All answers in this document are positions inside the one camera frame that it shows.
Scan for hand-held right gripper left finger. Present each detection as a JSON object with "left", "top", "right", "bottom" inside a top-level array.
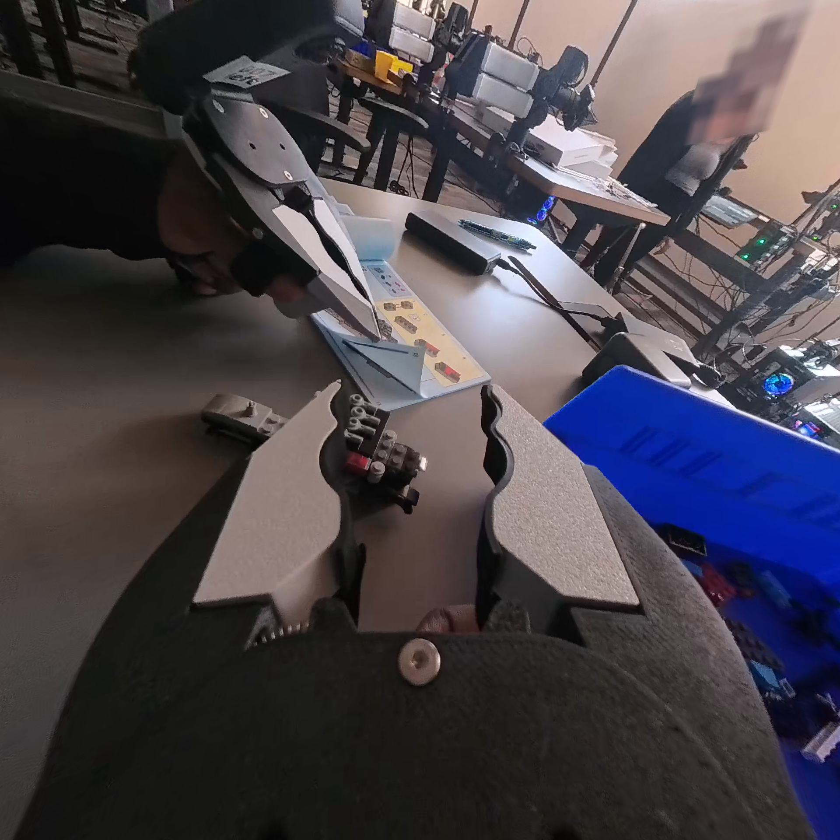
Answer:
[{"left": 192, "top": 379, "right": 366, "bottom": 621}]

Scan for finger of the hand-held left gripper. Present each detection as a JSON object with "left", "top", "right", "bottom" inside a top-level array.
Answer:
[
  {"left": 271, "top": 205, "right": 385, "bottom": 342},
  {"left": 308, "top": 196, "right": 382, "bottom": 324}
]

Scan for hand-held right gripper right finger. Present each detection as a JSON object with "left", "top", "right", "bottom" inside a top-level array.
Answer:
[{"left": 478, "top": 384, "right": 643, "bottom": 627}]

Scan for grey black toy brick truck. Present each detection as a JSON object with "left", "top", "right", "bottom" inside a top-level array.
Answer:
[{"left": 200, "top": 392, "right": 431, "bottom": 514}]

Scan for grey desk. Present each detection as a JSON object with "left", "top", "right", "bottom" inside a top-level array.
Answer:
[{"left": 0, "top": 177, "right": 736, "bottom": 840}]

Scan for person's left hand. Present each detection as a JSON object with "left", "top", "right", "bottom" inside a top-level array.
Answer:
[{"left": 156, "top": 156, "right": 316, "bottom": 321}]

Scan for black silver power bank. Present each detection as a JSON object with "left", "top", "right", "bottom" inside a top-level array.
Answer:
[{"left": 405, "top": 210, "right": 503, "bottom": 275}]

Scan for brick instruction booklet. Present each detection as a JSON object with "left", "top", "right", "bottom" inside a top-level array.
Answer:
[{"left": 311, "top": 213, "right": 493, "bottom": 411}]

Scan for dark grey office chair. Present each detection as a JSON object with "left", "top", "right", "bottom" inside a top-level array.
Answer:
[{"left": 289, "top": 95, "right": 429, "bottom": 191}]

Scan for large blue plastic bin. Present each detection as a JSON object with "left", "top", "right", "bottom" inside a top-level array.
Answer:
[{"left": 543, "top": 364, "right": 840, "bottom": 840}]

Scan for blue pen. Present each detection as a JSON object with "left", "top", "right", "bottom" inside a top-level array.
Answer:
[{"left": 458, "top": 218, "right": 538, "bottom": 252}]

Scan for pile of mixed toy bricks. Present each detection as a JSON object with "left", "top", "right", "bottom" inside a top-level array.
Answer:
[{"left": 656, "top": 521, "right": 840, "bottom": 765}]

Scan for white storage boxes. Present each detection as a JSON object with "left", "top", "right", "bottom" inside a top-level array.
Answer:
[{"left": 472, "top": 42, "right": 540, "bottom": 119}]

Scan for flat white box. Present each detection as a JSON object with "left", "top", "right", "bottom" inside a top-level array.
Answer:
[{"left": 525, "top": 121, "right": 621, "bottom": 178}]

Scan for black-legged background work table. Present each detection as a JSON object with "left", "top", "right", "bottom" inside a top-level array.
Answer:
[{"left": 335, "top": 59, "right": 670, "bottom": 263}]

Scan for computer tower with glowing fans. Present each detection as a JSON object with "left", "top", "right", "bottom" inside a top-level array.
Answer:
[{"left": 760, "top": 348, "right": 840, "bottom": 442}]

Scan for black metal rig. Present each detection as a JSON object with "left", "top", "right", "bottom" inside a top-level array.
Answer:
[{"left": 696, "top": 177, "right": 840, "bottom": 355}]

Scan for black power cable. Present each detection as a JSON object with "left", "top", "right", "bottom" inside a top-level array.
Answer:
[{"left": 495, "top": 256, "right": 631, "bottom": 342}]

